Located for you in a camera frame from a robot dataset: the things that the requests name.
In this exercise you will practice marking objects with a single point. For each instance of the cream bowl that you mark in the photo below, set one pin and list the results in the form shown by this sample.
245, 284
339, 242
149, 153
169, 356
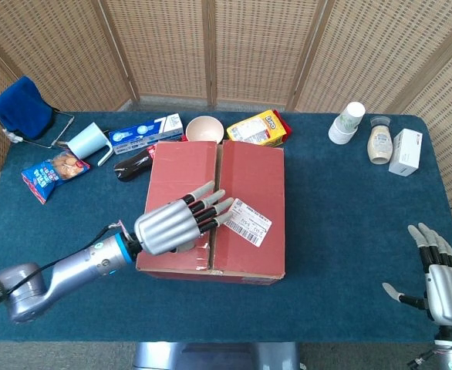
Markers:
204, 129

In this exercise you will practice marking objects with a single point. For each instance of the blue table cloth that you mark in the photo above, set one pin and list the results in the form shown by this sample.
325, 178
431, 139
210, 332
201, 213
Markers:
326, 231

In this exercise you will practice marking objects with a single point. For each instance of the stack of paper cups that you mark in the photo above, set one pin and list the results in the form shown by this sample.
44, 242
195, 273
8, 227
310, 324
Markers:
345, 123

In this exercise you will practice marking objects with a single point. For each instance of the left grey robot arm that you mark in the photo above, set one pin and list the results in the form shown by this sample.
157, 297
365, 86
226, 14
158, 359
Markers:
75, 270

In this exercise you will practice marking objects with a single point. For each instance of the blue cookie snack bag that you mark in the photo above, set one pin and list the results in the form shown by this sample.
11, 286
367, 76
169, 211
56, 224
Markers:
52, 173

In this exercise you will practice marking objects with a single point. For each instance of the red cardboard box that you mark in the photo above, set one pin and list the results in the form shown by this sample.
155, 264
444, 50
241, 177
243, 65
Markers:
249, 173

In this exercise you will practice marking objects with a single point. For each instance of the mayonnaise squeeze bottle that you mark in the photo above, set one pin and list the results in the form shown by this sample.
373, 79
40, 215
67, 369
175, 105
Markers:
379, 142

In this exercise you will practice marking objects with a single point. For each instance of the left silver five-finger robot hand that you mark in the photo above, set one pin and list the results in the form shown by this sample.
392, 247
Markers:
164, 227

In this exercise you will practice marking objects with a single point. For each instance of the blue white toothpaste box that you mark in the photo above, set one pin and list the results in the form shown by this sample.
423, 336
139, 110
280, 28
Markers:
145, 133

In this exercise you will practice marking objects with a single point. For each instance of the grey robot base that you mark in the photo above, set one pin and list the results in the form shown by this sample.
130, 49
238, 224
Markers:
218, 356

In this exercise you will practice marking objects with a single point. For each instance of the small white clip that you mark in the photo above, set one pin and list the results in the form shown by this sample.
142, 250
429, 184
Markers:
13, 136

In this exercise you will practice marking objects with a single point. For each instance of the yellow snack package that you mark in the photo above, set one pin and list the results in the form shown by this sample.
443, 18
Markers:
255, 129

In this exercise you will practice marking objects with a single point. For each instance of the red snack package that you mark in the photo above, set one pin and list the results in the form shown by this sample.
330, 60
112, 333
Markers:
286, 129

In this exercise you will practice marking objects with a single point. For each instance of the light blue plastic mug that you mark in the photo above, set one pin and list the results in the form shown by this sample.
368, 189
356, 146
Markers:
87, 140

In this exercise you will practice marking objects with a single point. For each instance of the white carton box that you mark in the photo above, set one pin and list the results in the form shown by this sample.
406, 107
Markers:
405, 152

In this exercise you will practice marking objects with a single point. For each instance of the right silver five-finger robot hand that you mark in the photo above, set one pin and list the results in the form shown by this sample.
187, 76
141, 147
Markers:
449, 297

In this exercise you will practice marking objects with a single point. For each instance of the wooden woven folding screen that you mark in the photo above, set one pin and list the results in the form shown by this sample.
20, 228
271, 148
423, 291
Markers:
249, 46

